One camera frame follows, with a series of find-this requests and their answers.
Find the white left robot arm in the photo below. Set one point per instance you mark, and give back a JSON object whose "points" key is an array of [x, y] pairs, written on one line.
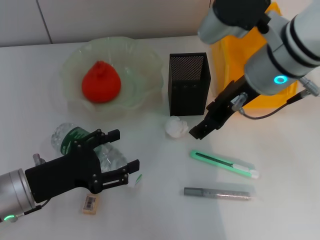
{"points": [[12, 192]]}

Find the red-orange fruit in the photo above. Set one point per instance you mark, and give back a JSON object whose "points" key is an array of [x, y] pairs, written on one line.
{"points": [[101, 85]]}

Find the tan eraser with barcode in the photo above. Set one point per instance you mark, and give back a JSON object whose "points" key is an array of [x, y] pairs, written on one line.
{"points": [[90, 203]]}

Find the pale green glass fruit plate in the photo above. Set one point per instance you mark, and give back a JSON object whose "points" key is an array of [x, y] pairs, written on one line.
{"points": [[135, 62]]}

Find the grey marker pen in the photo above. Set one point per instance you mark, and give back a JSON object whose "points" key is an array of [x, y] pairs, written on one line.
{"points": [[195, 192]]}

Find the green utility knife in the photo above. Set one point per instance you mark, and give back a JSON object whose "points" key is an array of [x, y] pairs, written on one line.
{"points": [[212, 160]]}

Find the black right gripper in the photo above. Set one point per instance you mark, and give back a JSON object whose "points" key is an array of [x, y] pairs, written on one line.
{"points": [[230, 102]]}

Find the yellow plastic bin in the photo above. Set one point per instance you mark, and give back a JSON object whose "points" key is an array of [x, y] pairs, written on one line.
{"points": [[230, 62]]}

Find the clear green-label water bottle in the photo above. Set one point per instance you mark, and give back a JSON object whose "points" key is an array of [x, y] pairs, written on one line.
{"points": [[71, 136]]}

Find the black mesh pen holder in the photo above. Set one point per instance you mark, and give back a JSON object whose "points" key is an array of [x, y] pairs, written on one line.
{"points": [[187, 100]]}

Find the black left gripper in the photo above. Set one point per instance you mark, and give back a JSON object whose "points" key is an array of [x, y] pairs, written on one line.
{"points": [[65, 175]]}

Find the white paper ball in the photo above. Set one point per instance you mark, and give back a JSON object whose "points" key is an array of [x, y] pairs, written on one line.
{"points": [[176, 127]]}

